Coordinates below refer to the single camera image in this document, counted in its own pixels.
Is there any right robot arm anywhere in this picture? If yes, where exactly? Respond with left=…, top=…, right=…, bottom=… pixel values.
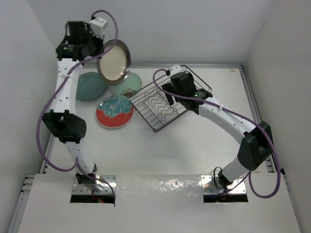
left=162, top=70, right=272, bottom=189

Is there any red teal floral plate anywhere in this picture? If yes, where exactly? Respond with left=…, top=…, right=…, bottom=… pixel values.
left=96, top=95, right=134, bottom=129

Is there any dark wire dish rack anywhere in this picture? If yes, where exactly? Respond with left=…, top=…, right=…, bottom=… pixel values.
left=129, top=65, right=212, bottom=133

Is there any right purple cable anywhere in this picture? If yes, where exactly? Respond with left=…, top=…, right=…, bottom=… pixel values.
left=152, top=68, right=281, bottom=199

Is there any teal blue plate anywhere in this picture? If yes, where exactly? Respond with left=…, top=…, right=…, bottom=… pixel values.
left=76, top=72, right=107, bottom=101

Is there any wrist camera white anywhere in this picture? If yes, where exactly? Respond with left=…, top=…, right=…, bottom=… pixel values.
left=166, top=65, right=184, bottom=77
left=89, top=17, right=108, bottom=39

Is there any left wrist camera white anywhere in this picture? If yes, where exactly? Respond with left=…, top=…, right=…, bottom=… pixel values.
left=89, top=17, right=108, bottom=39

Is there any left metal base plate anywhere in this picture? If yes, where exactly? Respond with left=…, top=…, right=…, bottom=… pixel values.
left=71, top=174, right=117, bottom=195

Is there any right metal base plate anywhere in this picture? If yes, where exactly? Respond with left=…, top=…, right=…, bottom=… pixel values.
left=200, top=175, right=247, bottom=195

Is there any grey rim cream plate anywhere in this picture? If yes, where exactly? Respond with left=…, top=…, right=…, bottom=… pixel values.
left=97, top=40, right=131, bottom=86

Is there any light green floral plate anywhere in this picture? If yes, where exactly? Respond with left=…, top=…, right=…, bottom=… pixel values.
left=109, top=72, right=142, bottom=98

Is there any metal base plate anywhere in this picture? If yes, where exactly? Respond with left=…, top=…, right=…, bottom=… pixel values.
left=71, top=174, right=117, bottom=195
left=200, top=175, right=247, bottom=195

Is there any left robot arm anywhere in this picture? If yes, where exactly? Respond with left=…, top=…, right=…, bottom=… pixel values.
left=43, top=17, right=107, bottom=193

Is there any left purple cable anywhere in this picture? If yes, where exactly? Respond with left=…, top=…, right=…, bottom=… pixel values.
left=35, top=10, right=119, bottom=200

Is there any purple cable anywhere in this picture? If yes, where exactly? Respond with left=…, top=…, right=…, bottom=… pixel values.
left=35, top=10, right=119, bottom=200
left=152, top=68, right=281, bottom=199

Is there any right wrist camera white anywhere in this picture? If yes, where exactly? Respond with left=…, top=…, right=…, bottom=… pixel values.
left=166, top=65, right=184, bottom=77

